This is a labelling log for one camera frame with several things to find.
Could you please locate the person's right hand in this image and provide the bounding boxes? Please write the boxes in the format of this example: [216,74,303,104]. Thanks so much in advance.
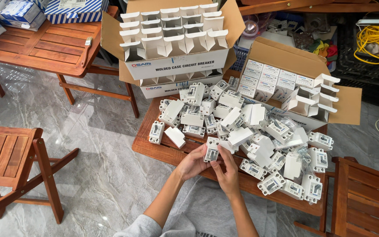
[210,145,242,199]

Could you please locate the person's left hand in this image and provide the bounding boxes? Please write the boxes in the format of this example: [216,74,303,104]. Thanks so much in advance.
[176,144,223,182]

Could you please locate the white circuit breaker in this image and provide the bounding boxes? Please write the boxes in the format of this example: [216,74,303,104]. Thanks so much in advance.
[203,136,222,163]

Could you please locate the low wooden slat table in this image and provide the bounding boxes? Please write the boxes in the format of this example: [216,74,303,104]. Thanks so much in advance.
[132,68,329,217]

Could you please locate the person's grey trousers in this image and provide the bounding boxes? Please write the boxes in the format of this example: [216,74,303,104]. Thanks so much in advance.
[161,176,322,237]

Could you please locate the pile of white breakers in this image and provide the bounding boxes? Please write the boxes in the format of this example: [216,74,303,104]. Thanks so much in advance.
[148,76,335,205]

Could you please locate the clear bags of screws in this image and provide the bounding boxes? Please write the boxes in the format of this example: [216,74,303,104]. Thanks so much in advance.
[268,111,312,175]

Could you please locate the flat white-sided cardboard carton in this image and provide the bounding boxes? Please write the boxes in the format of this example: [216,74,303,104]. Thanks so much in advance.
[139,68,224,99]

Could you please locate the person's grey sleeve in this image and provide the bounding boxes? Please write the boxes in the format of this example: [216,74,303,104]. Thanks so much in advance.
[113,214,164,237]

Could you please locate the large open cardboard carton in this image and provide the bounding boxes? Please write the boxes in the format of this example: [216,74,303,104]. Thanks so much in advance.
[100,0,247,87]

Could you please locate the block of closed white boxes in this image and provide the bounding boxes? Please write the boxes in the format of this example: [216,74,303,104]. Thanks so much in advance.
[237,59,315,103]

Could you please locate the cluster of open white boxes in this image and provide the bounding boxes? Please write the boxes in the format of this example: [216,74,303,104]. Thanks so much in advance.
[281,73,341,123]

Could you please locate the blue plastic basket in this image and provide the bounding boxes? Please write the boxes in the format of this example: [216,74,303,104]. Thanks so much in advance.
[230,44,250,72]

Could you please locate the rows of open white boxes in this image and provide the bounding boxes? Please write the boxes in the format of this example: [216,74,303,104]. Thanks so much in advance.
[119,3,229,63]

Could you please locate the tilted open cardboard carton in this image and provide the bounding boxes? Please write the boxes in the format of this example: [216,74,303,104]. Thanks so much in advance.
[237,36,363,132]

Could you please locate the wooden folding chair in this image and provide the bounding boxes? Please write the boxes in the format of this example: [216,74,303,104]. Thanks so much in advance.
[0,124,80,225]
[293,156,379,237]

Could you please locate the heap of parts and cloths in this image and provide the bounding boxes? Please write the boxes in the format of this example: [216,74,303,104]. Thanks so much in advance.
[241,11,339,72]

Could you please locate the black plastic crate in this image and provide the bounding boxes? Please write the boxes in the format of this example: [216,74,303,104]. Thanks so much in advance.
[330,15,379,90]

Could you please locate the wooden slat side table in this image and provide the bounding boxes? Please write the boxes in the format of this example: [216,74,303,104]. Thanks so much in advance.
[0,5,141,119]

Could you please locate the blue white striped box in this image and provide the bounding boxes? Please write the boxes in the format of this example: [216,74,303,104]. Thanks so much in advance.
[44,0,110,25]

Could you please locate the white light tube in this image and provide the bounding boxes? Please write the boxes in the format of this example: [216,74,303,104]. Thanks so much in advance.
[356,18,379,27]

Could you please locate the heap of blue white boxes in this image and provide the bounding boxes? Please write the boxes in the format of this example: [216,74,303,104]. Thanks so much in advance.
[0,0,49,49]

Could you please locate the wooden-handled paint brush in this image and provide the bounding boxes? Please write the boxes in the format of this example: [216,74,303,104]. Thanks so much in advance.
[80,36,94,68]

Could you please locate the wooden furniture frame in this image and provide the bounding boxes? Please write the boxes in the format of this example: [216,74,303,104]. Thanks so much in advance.
[238,0,379,16]

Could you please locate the yellow cable coil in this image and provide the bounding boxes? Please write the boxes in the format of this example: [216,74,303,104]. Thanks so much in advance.
[353,10,379,65]

